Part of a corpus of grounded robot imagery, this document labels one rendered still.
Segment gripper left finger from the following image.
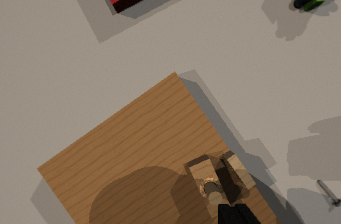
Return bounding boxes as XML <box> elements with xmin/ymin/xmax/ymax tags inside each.
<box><xmin>218</xmin><ymin>204</ymin><xmax>243</xmax><ymax>224</ymax></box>

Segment small wooden block with hole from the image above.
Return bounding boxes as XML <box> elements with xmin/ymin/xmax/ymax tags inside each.
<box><xmin>188</xmin><ymin>154</ymin><xmax>230</xmax><ymax>218</ymax></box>

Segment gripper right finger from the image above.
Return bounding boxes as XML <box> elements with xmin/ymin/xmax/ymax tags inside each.
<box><xmin>232</xmin><ymin>204</ymin><xmax>261</xmax><ymax>224</ymax></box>

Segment brown wooden board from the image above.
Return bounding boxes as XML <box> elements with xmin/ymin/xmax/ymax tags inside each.
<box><xmin>37</xmin><ymin>72</ymin><xmax>281</xmax><ymax>224</ymax></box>

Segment red open tray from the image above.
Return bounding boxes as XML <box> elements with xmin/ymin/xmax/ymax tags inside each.
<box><xmin>110</xmin><ymin>0</ymin><xmax>142</xmax><ymax>14</ymax></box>

